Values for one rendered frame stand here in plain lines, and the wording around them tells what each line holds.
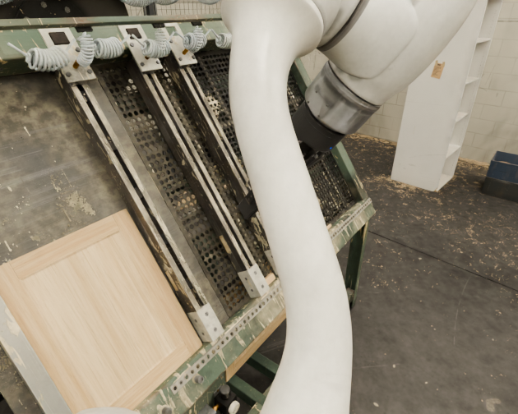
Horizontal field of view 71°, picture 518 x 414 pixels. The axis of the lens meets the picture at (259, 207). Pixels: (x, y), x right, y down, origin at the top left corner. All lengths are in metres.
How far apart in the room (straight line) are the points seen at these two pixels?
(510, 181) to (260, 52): 4.75
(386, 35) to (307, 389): 0.35
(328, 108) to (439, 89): 4.13
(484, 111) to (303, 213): 5.67
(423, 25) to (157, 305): 1.15
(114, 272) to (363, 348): 1.82
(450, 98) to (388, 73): 4.12
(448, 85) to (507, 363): 2.82
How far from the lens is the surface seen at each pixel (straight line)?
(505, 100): 5.89
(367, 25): 0.42
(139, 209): 1.31
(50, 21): 1.29
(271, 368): 2.25
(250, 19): 0.36
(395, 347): 2.72
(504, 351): 3.01
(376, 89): 0.46
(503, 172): 4.98
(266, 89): 0.33
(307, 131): 0.50
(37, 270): 1.24
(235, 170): 1.60
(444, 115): 4.61
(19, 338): 1.20
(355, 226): 2.21
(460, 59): 4.50
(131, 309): 1.31
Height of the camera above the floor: 1.98
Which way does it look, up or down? 29 degrees down
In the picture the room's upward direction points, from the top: straight up
